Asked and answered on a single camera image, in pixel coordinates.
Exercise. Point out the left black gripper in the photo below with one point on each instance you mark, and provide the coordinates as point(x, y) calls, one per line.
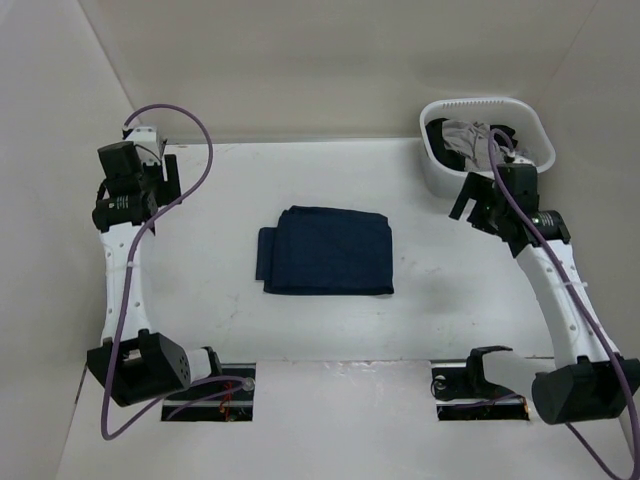
point(169, 193)

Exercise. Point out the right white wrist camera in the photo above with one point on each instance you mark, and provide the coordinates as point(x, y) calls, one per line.
point(515, 158)

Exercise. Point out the dark blue denim trousers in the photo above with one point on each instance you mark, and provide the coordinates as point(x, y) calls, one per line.
point(320, 251)

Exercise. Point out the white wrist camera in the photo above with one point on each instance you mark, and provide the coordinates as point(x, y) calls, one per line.
point(149, 143)
point(515, 158)

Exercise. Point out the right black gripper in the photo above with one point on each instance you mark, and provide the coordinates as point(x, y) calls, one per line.
point(479, 188)

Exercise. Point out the grey garment in basket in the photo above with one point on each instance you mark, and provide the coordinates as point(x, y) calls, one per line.
point(500, 144)

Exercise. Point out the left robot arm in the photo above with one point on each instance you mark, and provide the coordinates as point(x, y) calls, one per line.
point(134, 362)

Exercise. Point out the black garment in basket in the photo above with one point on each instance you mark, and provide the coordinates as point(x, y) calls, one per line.
point(463, 146)

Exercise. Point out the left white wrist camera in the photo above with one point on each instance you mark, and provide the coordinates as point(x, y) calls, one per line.
point(149, 143)

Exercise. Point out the white plastic laundry basket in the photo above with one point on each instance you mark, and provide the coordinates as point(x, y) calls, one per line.
point(446, 183)

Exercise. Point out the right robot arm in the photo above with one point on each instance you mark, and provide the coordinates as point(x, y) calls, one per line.
point(583, 386)

